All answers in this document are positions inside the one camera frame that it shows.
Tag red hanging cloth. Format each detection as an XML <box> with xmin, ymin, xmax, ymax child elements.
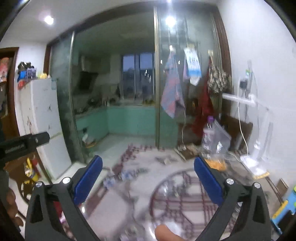
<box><xmin>192</xmin><ymin>77</ymin><xmax>214</xmax><ymax>137</ymax></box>

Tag plaid hanging towel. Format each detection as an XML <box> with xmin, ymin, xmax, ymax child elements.
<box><xmin>161</xmin><ymin>51</ymin><xmax>185</xmax><ymax>118</ymax></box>

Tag white desk lamp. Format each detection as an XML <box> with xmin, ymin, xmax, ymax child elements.
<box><xmin>222</xmin><ymin>60</ymin><xmax>275</xmax><ymax>175</ymax></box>

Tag purple cap water bottle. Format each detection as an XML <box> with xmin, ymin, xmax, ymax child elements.
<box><xmin>202</xmin><ymin>115</ymin><xmax>216</xmax><ymax>159</ymax></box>

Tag left hand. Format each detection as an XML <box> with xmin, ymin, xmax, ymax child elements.
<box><xmin>6</xmin><ymin>188</ymin><xmax>23</xmax><ymax>227</ymax></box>

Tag leopard print hanging bag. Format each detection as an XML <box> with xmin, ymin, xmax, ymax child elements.
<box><xmin>207</xmin><ymin>57</ymin><xmax>231</xmax><ymax>94</ymax></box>

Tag white refrigerator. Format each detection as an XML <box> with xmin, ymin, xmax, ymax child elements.
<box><xmin>18</xmin><ymin>78</ymin><xmax>71</xmax><ymax>180</ymax></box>

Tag white blue hanging bag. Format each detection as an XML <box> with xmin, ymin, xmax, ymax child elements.
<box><xmin>183</xmin><ymin>48</ymin><xmax>202</xmax><ymax>86</ymax></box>

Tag right hand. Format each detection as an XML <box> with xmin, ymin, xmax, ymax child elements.
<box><xmin>154</xmin><ymin>225</ymin><xmax>185</xmax><ymax>241</ymax></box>

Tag teal kitchen cabinets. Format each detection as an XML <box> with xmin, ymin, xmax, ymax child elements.
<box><xmin>75</xmin><ymin>105</ymin><xmax>179</xmax><ymax>142</ymax></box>

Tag clear bag with yellow snacks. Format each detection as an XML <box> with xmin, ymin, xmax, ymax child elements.
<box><xmin>203</xmin><ymin>120</ymin><xmax>231</xmax><ymax>171</ymax></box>

